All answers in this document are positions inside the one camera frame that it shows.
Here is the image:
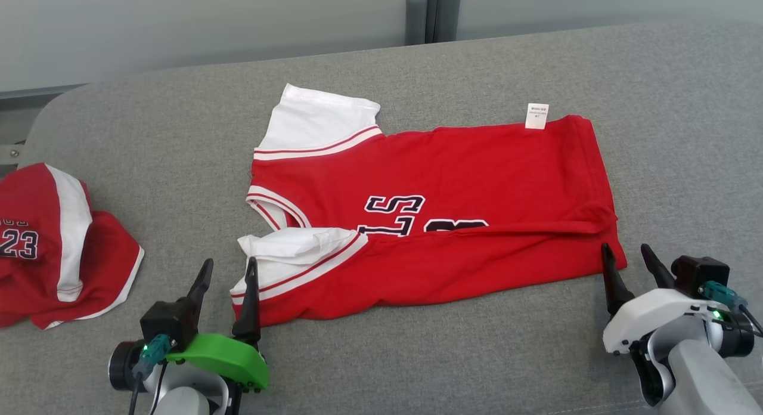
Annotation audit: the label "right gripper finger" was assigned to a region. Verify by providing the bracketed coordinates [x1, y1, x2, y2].
[641, 243, 677, 289]
[601, 243, 635, 315]

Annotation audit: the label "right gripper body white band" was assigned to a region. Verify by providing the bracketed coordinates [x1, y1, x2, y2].
[602, 288, 725, 355]

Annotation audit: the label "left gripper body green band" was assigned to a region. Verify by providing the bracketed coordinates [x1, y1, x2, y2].
[166, 333, 270, 393]

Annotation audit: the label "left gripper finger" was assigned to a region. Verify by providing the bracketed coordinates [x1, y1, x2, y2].
[232, 257, 262, 345]
[186, 258, 214, 320]

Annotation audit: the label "red shorts with white stripe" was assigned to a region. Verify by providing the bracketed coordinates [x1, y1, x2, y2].
[0, 162, 145, 330]

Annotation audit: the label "red number 23 jersey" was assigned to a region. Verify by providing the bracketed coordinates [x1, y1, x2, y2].
[229, 83, 628, 328]

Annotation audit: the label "teal plug right camera cable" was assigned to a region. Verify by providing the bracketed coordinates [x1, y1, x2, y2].
[700, 281, 763, 338]

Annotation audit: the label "teal plug camera cable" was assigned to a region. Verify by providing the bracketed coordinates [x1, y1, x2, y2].
[128, 335, 173, 415]
[700, 281, 763, 338]

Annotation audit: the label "teal plug left camera cable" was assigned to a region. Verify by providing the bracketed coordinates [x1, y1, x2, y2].
[128, 335, 173, 415]

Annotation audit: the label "grey wall baseboard rail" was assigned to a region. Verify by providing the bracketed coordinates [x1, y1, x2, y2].
[0, 84, 87, 100]

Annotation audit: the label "grey partition post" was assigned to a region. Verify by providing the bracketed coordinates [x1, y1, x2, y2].
[405, 0, 462, 46]

